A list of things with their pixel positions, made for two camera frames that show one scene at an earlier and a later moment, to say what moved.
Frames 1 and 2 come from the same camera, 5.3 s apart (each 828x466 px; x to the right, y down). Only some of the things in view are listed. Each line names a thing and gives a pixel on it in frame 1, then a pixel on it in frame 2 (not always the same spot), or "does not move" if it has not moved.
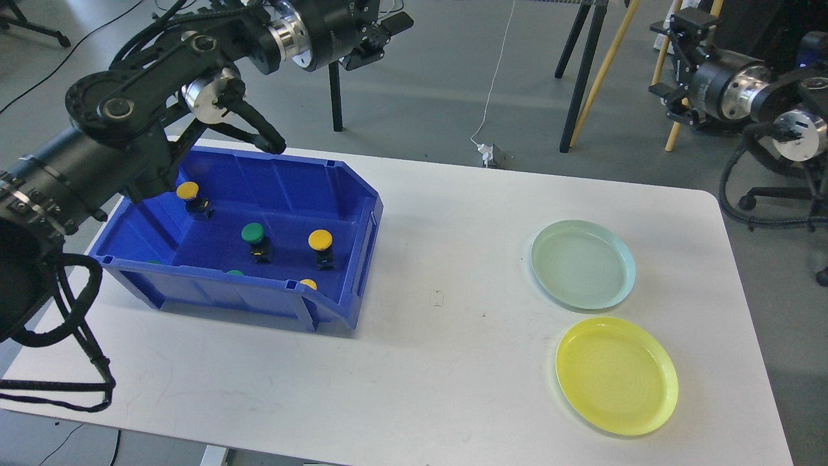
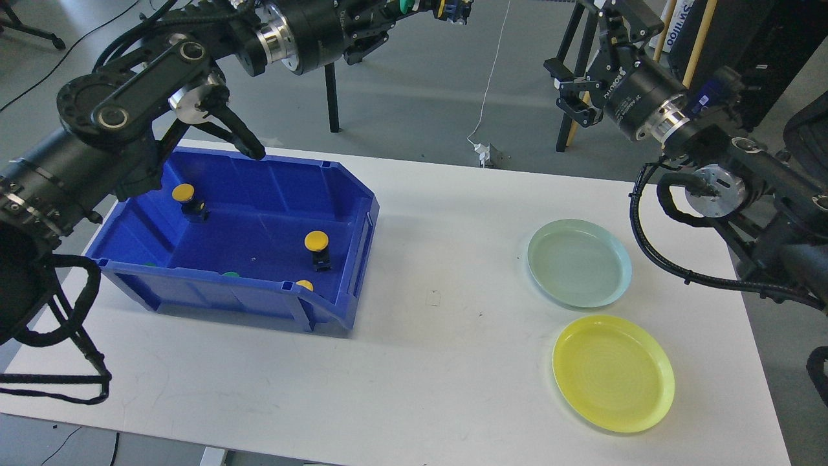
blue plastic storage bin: x=249 y=230 does not move
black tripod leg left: x=336 y=96 does not move
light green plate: x=583 y=263 does not move
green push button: x=260 y=250 → x=411 y=6
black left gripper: x=339 y=28 does not move
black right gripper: x=704 y=79 → x=632 y=88
